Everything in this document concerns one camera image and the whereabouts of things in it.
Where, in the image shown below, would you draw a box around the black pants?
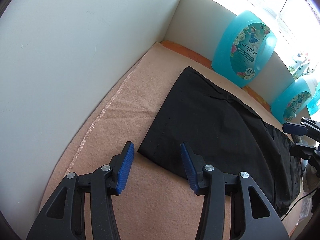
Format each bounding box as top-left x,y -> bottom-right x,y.
138,67 -> 301,216

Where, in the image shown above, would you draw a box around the white wardrobe cabinet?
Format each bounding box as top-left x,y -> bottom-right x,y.
1,0 -> 180,238

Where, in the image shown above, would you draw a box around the blue detergent bottle left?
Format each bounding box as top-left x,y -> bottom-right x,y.
212,11 -> 277,88

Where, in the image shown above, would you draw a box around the blue detergent bottle on sill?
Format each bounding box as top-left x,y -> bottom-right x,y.
307,84 -> 320,116

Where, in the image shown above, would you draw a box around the blue detergent bottle middle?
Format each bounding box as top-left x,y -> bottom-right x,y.
271,75 -> 318,124

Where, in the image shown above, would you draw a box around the black cable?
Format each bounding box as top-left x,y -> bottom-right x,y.
281,184 -> 320,222

